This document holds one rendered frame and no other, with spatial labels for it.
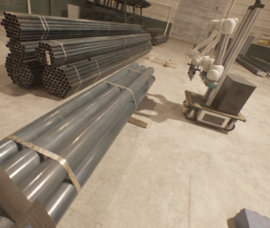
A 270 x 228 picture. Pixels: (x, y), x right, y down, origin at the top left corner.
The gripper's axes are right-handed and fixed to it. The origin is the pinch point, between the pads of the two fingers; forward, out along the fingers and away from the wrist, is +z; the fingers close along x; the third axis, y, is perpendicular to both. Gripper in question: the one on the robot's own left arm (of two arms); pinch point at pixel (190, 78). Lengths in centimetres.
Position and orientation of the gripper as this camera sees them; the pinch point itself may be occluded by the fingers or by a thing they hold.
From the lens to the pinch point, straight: 291.6
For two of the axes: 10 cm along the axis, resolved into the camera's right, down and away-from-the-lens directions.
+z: -2.1, 8.3, 5.2
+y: -9.5, -2.9, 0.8
